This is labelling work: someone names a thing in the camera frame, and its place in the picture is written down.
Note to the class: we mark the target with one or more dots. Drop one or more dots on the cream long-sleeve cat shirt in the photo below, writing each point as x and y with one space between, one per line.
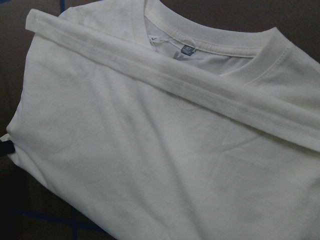
159 128

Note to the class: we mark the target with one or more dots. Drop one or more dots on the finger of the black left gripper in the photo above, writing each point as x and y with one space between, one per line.
6 147

